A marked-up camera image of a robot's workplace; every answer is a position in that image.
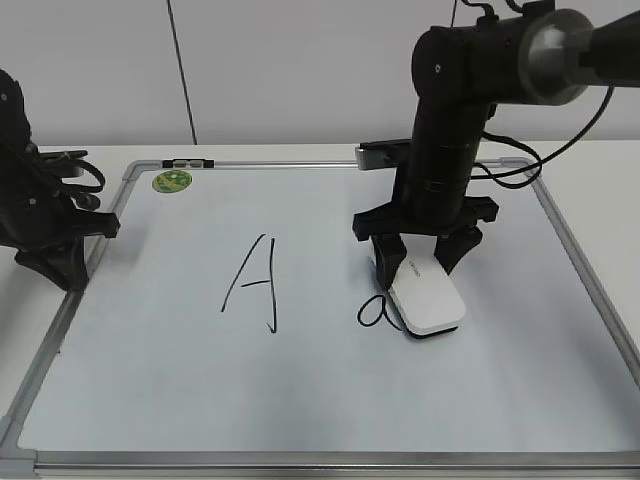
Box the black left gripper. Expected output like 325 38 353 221
1 144 120 291

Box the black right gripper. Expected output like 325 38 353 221
352 181 499 289

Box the white whiteboard eraser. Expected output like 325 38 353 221
389 253 466 339

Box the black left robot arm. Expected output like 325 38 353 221
1 71 120 291

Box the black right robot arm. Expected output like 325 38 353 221
353 1 639 289

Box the green round magnet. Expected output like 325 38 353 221
151 170 192 194

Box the black grey marker clip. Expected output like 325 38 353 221
161 158 215 169

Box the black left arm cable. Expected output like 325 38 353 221
39 149 109 211

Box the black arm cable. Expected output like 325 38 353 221
39 149 109 211
449 0 619 190

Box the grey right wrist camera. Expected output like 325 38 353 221
355 139 411 171

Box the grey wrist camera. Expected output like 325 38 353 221
40 150 88 178
355 139 411 171

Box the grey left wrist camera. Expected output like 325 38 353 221
40 150 88 178

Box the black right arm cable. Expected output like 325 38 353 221
449 0 619 190

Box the whiteboard with grey frame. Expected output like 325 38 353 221
1 160 639 476

